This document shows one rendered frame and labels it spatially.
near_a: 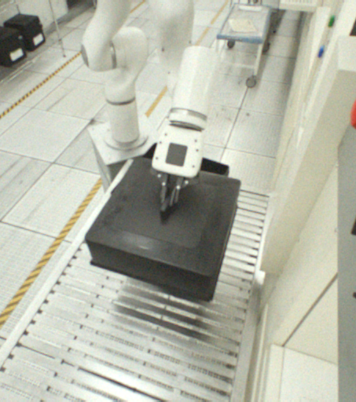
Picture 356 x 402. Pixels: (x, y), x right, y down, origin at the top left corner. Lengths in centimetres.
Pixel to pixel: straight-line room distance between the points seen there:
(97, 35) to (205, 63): 52
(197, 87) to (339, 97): 28
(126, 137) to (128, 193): 63
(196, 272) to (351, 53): 43
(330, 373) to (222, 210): 40
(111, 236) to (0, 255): 152
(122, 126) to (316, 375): 104
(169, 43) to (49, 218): 164
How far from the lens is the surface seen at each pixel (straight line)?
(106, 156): 134
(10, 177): 261
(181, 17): 74
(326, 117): 54
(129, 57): 122
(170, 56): 80
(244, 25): 352
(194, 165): 68
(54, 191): 237
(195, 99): 69
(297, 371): 79
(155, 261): 64
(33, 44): 392
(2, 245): 220
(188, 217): 70
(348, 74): 52
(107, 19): 111
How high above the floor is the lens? 160
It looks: 49 degrees down
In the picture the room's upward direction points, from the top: straight up
